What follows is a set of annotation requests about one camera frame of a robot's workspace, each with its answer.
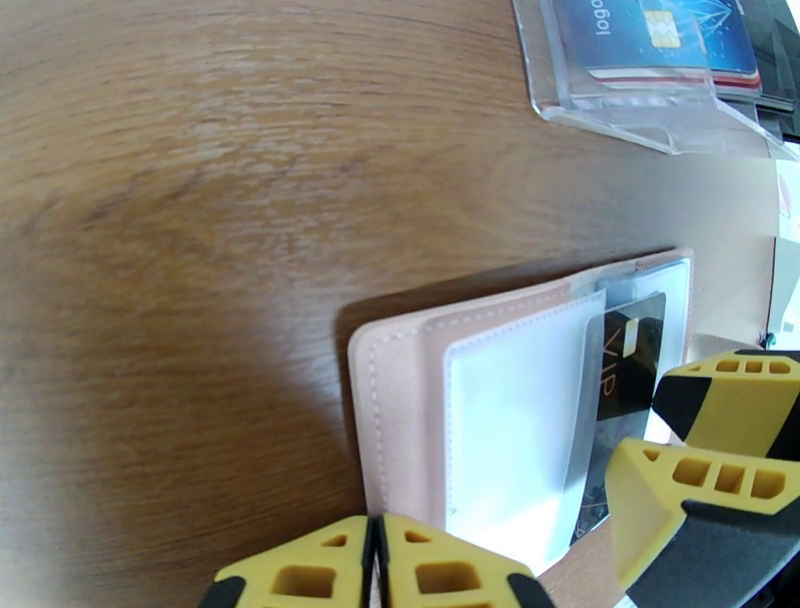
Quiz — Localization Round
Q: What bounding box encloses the black VIP card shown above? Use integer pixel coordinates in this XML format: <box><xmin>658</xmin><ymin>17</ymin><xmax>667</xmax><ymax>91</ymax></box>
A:
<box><xmin>565</xmin><ymin>292</ymin><xmax>668</xmax><ymax>550</ymax></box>

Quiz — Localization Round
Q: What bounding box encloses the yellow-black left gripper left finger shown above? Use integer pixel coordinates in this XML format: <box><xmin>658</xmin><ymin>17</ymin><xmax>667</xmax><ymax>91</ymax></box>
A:
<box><xmin>198</xmin><ymin>515</ymin><xmax>376</xmax><ymax>608</ymax></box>

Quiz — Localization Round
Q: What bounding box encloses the clear acrylic card stand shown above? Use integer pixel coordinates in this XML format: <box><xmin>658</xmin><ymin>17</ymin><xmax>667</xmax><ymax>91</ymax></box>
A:
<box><xmin>511</xmin><ymin>0</ymin><xmax>800</xmax><ymax>163</ymax></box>

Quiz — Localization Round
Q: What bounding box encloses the translucent plastic case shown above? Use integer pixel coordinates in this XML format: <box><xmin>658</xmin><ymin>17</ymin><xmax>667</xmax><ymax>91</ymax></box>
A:
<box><xmin>346</xmin><ymin>248</ymin><xmax>696</xmax><ymax>579</ymax></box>

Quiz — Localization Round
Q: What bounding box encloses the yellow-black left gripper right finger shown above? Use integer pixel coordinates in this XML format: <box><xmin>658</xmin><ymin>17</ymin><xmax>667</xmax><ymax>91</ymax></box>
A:
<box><xmin>376</xmin><ymin>513</ymin><xmax>558</xmax><ymax>608</ymax></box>

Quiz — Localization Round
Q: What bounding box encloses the dark blue chip card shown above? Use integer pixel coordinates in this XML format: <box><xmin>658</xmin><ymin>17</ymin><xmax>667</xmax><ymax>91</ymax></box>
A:
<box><xmin>552</xmin><ymin>0</ymin><xmax>714</xmax><ymax>73</ymax></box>

